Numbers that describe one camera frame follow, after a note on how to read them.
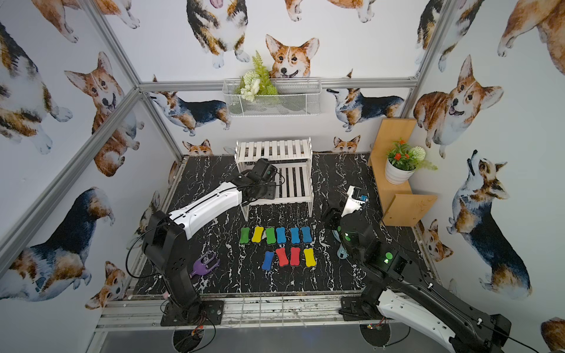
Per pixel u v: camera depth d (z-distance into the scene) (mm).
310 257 858
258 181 677
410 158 902
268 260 846
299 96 926
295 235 902
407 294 477
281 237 904
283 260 843
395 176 949
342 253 838
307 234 909
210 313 733
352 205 596
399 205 818
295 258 852
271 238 904
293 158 839
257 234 914
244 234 902
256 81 782
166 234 520
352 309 733
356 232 477
